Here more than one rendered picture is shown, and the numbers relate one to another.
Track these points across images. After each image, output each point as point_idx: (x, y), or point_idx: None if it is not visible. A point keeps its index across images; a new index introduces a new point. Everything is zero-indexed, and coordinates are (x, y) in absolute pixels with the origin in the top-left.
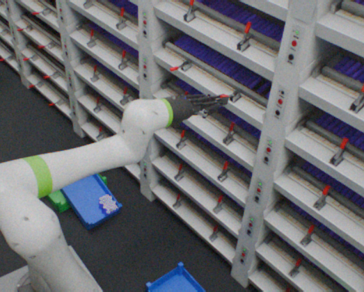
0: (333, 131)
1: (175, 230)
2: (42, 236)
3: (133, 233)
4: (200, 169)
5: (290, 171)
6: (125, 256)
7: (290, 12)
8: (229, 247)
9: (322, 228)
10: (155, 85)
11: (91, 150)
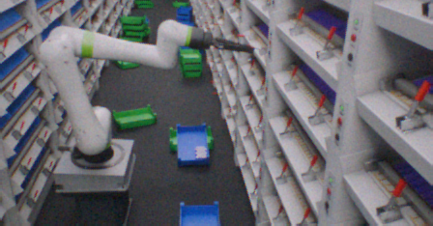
0: (303, 70)
1: (237, 188)
2: (50, 51)
3: (205, 179)
4: (249, 123)
5: (284, 114)
6: (187, 188)
7: None
8: None
9: None
10: (244, 59)
11: (130, 42)
